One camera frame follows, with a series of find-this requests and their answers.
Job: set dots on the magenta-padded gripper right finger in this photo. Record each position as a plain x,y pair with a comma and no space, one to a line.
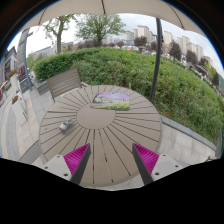
146,159

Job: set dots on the distant apartment buildings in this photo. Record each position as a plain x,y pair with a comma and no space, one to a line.
184,41

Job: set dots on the thin-crowned tree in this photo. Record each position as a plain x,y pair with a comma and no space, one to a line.
59,36

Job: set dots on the tall grey sign pillar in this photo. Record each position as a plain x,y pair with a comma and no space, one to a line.
22,56

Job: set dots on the full-crowned green tree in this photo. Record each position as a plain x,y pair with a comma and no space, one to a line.
99,26

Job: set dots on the white planter with flowers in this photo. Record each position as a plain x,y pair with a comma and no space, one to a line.
18,111

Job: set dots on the brown slatted outdoor chair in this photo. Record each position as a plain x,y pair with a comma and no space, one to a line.
64,82

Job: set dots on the dark curved parasol pole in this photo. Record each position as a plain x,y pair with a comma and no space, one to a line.
156,63

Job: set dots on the green hedge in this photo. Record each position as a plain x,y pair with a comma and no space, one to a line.
180,90

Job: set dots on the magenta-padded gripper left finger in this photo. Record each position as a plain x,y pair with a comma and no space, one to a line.
76,159

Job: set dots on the flower landscape print mouse pad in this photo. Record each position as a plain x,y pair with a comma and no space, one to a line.
111,101

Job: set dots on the beige parasol canopy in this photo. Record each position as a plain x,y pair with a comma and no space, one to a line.
110,6

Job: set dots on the transparent grey computer mouse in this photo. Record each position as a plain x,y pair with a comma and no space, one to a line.
65,125

